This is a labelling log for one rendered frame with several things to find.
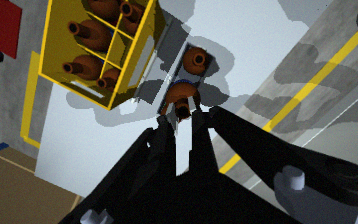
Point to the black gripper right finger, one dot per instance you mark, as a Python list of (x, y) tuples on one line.
[(314, 188)]

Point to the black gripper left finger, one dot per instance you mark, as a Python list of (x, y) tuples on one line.
[(121, 181)]

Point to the brown bottle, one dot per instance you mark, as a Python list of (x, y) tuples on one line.
[(132, 16), (178, 94), (87, 67), (93, 34), (164, 112), (195, 64), (111, 78), (108, 10)]

